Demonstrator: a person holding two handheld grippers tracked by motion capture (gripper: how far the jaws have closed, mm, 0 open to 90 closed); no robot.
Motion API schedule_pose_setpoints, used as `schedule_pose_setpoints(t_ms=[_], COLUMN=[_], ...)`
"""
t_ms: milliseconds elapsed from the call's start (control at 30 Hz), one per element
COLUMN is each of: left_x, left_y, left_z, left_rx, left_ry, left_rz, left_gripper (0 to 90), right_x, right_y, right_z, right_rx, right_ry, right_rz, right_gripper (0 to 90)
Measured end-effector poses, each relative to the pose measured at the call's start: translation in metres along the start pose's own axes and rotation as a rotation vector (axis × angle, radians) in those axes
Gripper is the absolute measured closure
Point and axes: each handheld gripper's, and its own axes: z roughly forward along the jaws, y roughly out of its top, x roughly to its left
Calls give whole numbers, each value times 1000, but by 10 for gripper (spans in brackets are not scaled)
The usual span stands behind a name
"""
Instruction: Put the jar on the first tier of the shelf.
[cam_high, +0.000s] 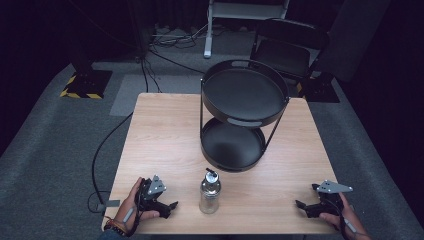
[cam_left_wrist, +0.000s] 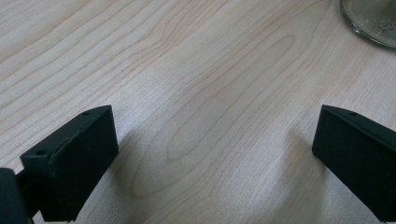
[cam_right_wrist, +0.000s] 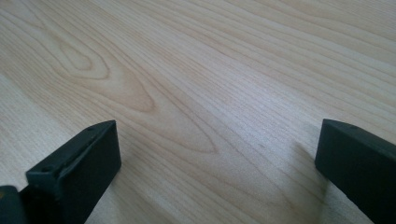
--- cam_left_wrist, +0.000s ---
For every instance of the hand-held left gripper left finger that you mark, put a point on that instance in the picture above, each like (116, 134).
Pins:
(74, 168)

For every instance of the clear glass jar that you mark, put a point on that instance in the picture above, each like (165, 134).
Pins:
(373, 18)

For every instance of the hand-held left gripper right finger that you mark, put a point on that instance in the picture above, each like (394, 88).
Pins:
(358, 155)

